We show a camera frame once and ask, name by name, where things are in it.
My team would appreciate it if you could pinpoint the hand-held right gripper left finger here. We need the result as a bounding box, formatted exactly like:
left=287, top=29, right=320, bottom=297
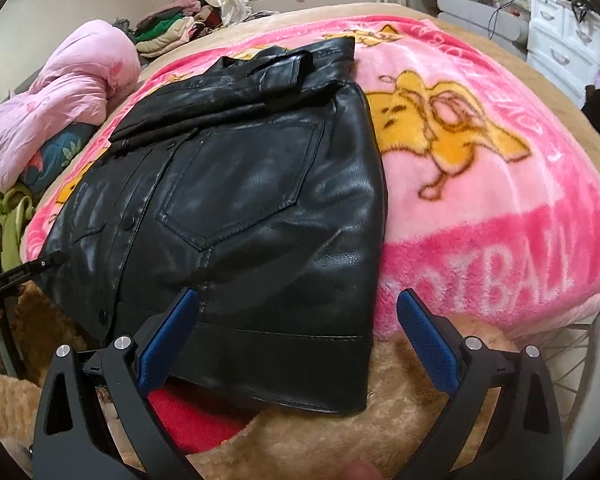
left=32, top=287, right=201, bottom=480

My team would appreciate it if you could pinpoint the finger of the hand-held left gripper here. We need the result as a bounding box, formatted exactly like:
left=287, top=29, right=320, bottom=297
left=0, top=251, right=68, bottom=288

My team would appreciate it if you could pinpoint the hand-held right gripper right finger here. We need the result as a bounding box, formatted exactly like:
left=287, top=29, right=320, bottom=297
left=396, top=288, right=565, bottom=480

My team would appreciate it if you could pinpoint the black leather jacket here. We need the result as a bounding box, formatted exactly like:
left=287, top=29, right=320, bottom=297
left=32, top=37, right=388, bottom=416

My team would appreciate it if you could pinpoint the pile of folded clothes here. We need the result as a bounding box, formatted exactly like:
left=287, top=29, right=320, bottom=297
left=134, top=0, right=231, bottom=58

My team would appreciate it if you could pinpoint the person's right hand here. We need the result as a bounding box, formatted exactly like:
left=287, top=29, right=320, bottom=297
left=341, top=460, right=381, bottom=480

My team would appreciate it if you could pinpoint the green cloth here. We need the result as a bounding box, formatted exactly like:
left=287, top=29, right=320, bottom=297
left=0, top=185, right=38, bottom=271

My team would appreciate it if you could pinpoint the red cloth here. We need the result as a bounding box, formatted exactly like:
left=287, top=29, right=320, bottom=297
left=147, top=377, right=261, bottom=456

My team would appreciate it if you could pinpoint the teal floral pillow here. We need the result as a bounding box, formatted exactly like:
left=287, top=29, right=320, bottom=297
left=27, top=122, right=101, bottom=186

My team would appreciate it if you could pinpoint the tan fleece garment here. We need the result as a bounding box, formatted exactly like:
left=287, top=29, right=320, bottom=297
left=0, top=280, right=526, bottom=480

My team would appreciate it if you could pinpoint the pink printed blanket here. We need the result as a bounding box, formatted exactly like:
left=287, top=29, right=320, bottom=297
left=22, top=14, right=600, bottom=346

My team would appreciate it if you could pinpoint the pink comforter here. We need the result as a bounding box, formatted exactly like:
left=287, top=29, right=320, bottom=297
left=0, top=19, right=142, bottom=193

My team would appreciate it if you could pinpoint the white drawer cabinet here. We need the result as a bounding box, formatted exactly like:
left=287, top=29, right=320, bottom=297
left=525, top=0, right=600, bottom=108

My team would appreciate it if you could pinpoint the beige bed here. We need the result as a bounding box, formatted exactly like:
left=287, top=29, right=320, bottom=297
left=130, top=2, right=600, bottom=201

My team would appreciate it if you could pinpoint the white wire chair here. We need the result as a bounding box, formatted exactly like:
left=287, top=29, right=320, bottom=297
left=542, top=310, right=600, bottom=411

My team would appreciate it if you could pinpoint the grey wall shelf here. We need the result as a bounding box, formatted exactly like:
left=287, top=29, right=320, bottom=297
left=410, top=0, right=531, bottom=46

